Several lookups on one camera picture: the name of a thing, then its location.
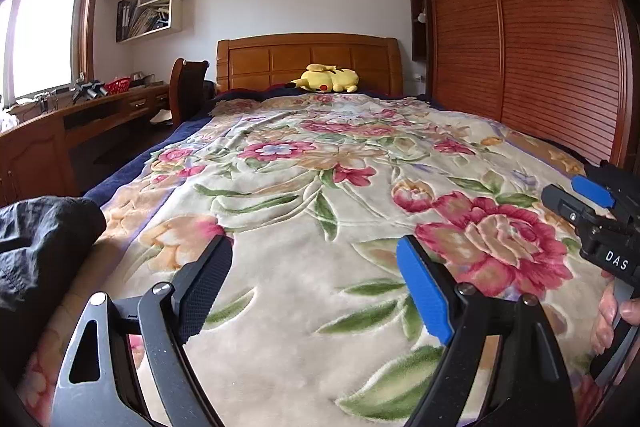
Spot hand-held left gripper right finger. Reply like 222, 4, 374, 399
396, 236, 573, 427

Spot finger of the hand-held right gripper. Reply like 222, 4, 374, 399
571, 162, 640, 220
541, 185, 608, 235

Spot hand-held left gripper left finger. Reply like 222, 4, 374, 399
51, 232, 234, 427

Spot black jacket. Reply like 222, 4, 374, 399
0, 195, 107, 323

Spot person's right hand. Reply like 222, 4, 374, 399
591, 271, 640, 355

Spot floral blanket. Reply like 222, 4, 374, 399
15, 94, 611, 427

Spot wooden slatted wardrobe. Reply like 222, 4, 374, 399
402, 0, 640, 172

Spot wooden chair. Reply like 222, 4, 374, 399
169, 58, 211, 128

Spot wooden desk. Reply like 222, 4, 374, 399
0, 82, 171, 208

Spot black device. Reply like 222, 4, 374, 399
72, 79, 108, 102

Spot wooden bed headboard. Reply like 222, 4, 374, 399
216, 33, 404, 96

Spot yellow plush toy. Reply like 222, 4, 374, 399
290, 64, 360, 94

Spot books and papers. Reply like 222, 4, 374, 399
117, 0, 168, 40

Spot window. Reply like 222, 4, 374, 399
0, 0, 113, 102

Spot white wall shelf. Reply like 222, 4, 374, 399
116, 0, 187, 44

